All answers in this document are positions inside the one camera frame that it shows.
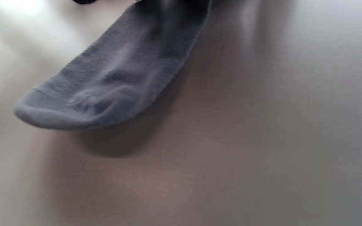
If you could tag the light blue sock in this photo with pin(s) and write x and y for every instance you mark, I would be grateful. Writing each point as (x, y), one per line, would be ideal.
(121, 72)

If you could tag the person's right hand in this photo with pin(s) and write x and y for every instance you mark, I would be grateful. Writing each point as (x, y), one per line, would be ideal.
(85, 1)

